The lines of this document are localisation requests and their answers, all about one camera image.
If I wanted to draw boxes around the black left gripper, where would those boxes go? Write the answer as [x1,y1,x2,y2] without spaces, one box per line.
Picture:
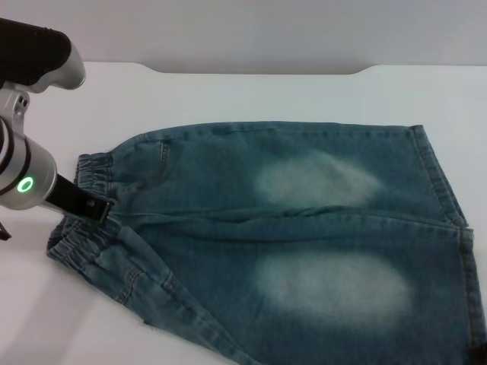
[44,173,116,224]

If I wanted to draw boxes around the blue denim shorts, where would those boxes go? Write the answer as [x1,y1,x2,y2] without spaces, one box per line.
[45,121,479,365]

